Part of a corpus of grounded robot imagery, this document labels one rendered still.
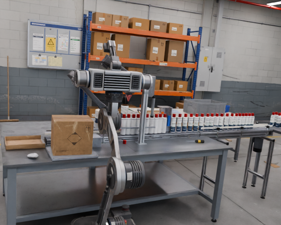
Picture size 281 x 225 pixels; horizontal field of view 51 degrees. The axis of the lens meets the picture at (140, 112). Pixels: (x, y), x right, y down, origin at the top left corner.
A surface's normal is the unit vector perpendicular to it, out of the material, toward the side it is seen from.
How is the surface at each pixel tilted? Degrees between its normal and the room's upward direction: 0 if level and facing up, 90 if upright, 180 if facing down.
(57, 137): 90
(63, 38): 87
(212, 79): 90
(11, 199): 90
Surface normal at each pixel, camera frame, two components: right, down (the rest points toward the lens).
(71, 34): 0.37, 0.20
